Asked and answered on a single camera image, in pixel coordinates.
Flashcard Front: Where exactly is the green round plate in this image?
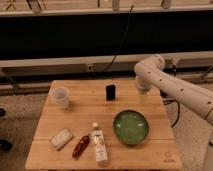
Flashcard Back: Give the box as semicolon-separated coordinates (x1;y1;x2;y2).
113;110;149;145

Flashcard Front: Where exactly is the black hanging cable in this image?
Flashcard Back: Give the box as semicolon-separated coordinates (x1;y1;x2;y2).
100;3;136;73

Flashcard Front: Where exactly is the small clear bottle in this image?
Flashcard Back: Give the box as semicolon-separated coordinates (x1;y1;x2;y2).
91;122;108;165

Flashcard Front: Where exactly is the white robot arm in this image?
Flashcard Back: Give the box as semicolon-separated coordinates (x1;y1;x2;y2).
134;55;213;125

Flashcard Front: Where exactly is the white wall outlet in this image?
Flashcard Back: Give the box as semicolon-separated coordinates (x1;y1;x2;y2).
87;64;94;72

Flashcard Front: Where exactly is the dark red oblong object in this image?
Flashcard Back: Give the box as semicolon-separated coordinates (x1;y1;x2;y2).
72;135;90;159

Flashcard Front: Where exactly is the black standing eraser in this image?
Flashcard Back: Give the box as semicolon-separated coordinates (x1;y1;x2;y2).
106;85;116;101

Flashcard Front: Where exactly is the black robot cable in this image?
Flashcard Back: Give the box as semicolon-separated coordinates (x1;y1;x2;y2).
163;96;181;129

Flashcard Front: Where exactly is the white rectangular sponge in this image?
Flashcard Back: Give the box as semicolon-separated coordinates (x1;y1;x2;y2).
50;128;73;150

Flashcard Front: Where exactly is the translucent plastic cup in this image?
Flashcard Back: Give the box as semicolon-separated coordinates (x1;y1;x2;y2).
51;87;69;109

